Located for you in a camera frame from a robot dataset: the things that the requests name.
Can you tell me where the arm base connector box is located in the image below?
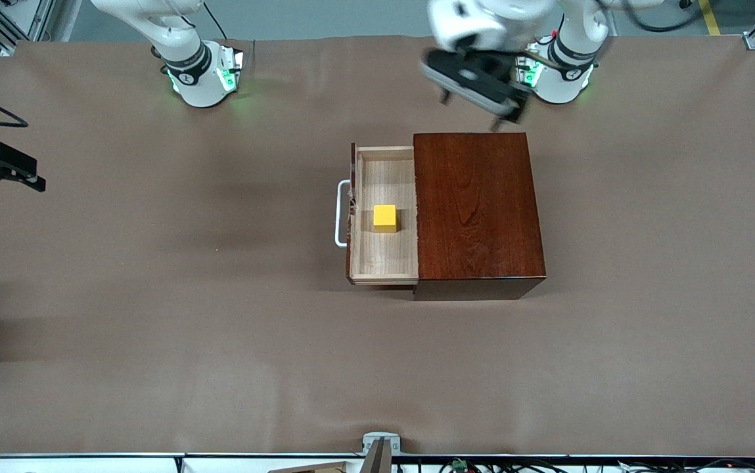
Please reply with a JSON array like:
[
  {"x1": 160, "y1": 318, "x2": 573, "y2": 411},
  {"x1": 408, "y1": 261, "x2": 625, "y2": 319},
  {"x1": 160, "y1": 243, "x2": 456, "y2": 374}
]
[
  {"x1": 216, "y1": 46, "x2": 244, "y2": 93},
  {"x1": 518, "y1": 43, "x2": 543, "y2": 89}
]

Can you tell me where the yellow cube block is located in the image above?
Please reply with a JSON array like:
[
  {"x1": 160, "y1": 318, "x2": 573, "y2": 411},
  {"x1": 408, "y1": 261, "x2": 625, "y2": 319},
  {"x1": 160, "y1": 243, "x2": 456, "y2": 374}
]
[{"x1": 373, "y1": 204, "x2": 398, "y2": 235}]

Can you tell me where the white metal drawer handle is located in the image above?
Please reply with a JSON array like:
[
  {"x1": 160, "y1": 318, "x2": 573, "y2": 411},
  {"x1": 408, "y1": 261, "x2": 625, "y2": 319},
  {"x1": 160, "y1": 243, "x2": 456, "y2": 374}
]
[{"x1": 334, "y1": 179, "x2": 353, "y2": 248}]

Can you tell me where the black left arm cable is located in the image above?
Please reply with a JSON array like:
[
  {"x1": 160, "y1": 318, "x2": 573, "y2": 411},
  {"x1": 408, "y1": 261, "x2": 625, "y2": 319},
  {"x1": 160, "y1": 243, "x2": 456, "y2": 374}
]
[{"x1": 604, "y1": 0, "x2": 697, "y2": 34}]

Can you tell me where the paper table cover sheet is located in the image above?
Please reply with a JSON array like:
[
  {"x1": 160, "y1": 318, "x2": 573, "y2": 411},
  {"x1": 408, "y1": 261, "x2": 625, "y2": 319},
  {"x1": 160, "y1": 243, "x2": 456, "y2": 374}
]
[{"x1": 0, "y1": 34, "x2": 755, "y2": 457}]

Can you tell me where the black base cable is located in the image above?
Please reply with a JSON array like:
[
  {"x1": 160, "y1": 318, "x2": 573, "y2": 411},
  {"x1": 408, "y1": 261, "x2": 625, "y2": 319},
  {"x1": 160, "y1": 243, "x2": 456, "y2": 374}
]
[{"x1": 203, "y1": 0, "x2": 233, "y2": 41}]

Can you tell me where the grey metal table bracket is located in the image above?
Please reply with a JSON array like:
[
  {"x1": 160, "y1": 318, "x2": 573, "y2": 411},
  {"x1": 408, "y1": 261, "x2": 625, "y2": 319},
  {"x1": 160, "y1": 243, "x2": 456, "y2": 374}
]
[{"x1": 362, "y1": 432, "x2": 401, "y2": 473}]

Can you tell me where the dark red wooden cabinet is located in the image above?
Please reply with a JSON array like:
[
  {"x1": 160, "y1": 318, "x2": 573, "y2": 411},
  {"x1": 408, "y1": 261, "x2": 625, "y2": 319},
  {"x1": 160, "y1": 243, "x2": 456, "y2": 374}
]
[{"x1": 413, "y1": 131, "x2": 547, "y2": 302}]

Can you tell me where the light wooden drawer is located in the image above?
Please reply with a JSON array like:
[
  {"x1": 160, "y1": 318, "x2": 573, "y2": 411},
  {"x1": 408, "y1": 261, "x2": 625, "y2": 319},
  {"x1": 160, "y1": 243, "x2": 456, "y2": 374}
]
[{"x1": 346, "y1": 143, "x2": 419, "y2": 290}]

